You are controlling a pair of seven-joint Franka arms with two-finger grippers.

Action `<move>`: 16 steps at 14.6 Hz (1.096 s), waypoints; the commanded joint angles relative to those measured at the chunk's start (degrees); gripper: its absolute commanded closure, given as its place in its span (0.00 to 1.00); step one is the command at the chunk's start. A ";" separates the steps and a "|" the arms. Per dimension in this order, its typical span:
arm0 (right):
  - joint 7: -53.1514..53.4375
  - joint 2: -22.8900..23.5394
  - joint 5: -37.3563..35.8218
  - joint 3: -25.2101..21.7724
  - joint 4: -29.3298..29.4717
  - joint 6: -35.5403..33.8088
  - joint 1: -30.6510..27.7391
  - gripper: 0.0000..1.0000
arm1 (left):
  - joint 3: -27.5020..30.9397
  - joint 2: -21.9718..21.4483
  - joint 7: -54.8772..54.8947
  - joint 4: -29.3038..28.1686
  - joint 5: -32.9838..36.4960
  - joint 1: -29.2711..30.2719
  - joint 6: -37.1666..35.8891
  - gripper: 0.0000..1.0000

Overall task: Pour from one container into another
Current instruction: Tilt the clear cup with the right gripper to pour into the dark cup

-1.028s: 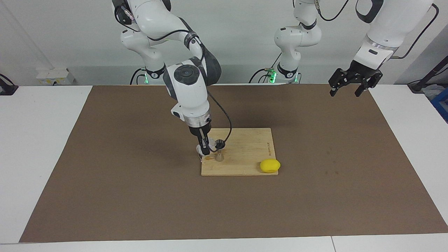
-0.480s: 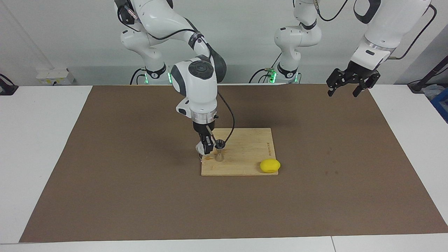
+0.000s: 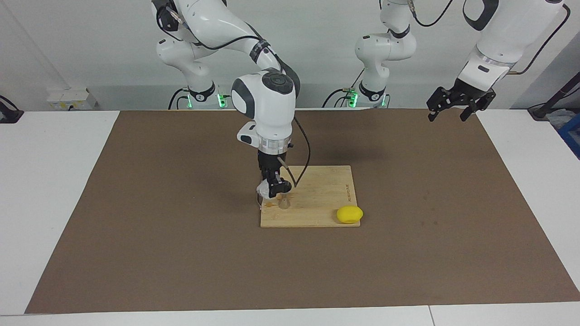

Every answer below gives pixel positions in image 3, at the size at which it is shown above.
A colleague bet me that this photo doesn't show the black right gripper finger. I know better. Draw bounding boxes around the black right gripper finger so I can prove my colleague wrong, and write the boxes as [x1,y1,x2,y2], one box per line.
[268,179,293,199]

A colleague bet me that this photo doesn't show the wooden cutting board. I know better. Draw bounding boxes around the wooden cutting board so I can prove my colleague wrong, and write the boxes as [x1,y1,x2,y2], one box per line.
[256,165,362,228]

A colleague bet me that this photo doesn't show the yellow lemon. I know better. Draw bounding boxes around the yellow lemon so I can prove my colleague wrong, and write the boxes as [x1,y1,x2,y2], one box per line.
[336,206,364,225]

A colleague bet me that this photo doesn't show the black stand leg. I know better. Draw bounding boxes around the black stand leg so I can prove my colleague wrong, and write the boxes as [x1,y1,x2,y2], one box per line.
[528,72,580,120]

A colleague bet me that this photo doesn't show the clear plastic bag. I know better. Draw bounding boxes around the clear plastic bag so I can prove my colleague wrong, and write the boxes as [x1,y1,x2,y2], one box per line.
[546,109,576,129]

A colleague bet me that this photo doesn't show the blue crate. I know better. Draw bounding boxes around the blue crate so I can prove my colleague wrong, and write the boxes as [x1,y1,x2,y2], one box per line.
[558,113,580,159]

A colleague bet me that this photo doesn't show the brown table mat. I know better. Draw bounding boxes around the brown table mat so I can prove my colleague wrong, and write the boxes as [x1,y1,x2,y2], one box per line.
[25,108,580,314]

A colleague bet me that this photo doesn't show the white power strip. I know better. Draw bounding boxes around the white power strip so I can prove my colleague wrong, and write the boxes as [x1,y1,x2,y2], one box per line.
[47,88,97,110]

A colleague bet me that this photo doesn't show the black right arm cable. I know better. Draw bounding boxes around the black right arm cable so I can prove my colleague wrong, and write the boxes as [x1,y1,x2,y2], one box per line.
[156,0,312,188]

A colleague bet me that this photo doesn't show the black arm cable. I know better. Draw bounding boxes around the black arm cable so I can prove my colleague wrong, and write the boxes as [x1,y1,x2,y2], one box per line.
[156,0,312,188]
[406,0,569,77]

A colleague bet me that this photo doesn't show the black base cables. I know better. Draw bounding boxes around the black base cables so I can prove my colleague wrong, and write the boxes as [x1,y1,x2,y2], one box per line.
[322,68,365,108]

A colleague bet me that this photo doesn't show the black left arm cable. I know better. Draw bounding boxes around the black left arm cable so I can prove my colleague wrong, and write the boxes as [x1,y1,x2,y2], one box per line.
[406,0,569,77]

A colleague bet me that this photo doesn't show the black clamp mount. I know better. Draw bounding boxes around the black clamp mount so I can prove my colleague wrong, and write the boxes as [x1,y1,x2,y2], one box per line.
[0,95,24,124]

